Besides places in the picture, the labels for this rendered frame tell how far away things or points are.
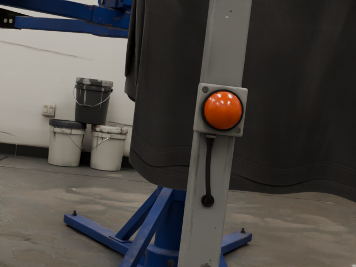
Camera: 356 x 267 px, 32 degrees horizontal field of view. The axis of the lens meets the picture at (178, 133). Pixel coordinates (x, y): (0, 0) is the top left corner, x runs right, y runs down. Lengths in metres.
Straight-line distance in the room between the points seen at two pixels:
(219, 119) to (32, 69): 5.05
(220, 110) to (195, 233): 0.14
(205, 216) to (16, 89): 5.04
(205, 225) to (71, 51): 4.98
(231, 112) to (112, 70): 4.97
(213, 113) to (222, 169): 0.07
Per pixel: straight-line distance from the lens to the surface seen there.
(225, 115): 0.60
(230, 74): 0.65
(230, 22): 0.65
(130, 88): 1.01
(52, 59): 5.61
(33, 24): 2.66
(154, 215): 2.16
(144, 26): 0.93
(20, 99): 5.64
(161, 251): 2.29
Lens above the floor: 0.65
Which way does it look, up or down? 3 degrees down
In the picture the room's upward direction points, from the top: 7 degrees clockwise
